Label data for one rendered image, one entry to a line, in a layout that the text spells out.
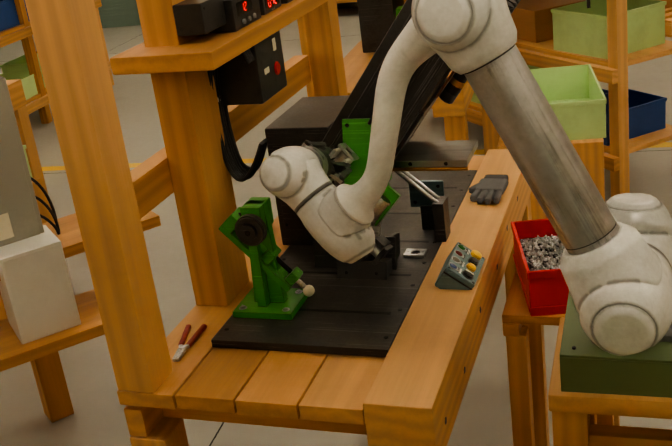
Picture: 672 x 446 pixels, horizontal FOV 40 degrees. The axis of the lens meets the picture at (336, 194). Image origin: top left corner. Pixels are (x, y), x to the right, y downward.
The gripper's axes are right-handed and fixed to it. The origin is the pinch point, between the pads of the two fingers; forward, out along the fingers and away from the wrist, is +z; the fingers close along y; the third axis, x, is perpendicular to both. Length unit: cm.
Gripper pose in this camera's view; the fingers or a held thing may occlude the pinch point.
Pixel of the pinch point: (340, 158)
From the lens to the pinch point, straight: 230.7
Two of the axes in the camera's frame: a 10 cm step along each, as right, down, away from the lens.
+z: 3.3, -1.2, 9.4
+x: -6.4, 7.0, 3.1
